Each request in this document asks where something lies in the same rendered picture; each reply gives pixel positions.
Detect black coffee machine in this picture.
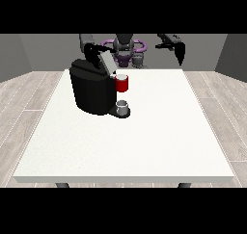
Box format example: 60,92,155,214
69,58,131,119

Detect small grey cup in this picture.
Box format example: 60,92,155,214
115,99,130,117

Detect small grey coffee pod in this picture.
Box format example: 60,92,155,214
131,53,145,68

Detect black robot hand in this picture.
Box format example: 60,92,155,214
83,42,114,70
154,40,187,67

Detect pale grey machine lid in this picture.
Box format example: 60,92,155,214
99,52,118,75

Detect grey robot trunk purple rings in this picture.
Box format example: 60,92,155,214
100,34,149,68

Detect red pod holder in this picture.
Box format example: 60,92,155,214
114,73,130,93

